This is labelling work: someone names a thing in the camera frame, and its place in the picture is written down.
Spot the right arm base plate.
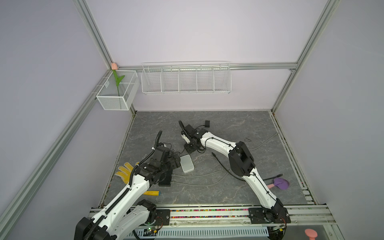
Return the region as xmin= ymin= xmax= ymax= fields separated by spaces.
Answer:
xmin=248 ymin=206 xmax=291 ymax=224

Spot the white wire basket long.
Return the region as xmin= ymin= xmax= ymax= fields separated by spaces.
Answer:
xmin=142 ymin=61 xmax=232 ymax=95

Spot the black network switch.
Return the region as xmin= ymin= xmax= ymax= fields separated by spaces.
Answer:
xmin=158 ymin=170 xmax=173 ymax=187

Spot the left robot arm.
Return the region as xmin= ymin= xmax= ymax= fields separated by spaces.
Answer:
xmin=74 ymin=131 xmax=181 ymax=240

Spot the white mesh basket small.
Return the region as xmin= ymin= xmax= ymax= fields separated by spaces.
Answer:
xmin=97 ymin=70 xmax=140 ymax=111

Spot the pink purple toy shovel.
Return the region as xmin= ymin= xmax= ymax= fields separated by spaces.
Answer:
xmin=267 ymin=178 xmax=290 ymax=190

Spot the grey ethernet cable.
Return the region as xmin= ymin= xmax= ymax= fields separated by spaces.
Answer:
xmin=171 ymin=172 xmax=230 ymax=187
xmin=173 ymin=169 xmax=226 ymax=178
xmin=250 ymin=132 xmax=279 ymax=151

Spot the blue yellow toy rake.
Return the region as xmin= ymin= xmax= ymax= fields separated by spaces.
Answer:
xmin=143 ymin=191 xmax=161 ymax=196

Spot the yellow work glove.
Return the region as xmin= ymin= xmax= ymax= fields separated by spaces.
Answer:
xmin=115 ymin=162 xmax=134 ymax=185

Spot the black power cord tangled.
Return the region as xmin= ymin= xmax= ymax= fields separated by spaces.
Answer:
xmin=163 ymin=121 xmax=208 ymax=157

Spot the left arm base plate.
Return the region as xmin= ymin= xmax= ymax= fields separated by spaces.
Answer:
xmin=151 ymin=209 xmax=171 ymax=226

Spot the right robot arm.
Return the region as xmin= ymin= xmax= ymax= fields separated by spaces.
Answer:
xmin=179 ymin=120 xmax=291 ymax=224

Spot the artificial tulip flower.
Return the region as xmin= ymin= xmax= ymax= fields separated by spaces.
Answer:
xmin=111 ymin=63 xmax=125 ymax=96

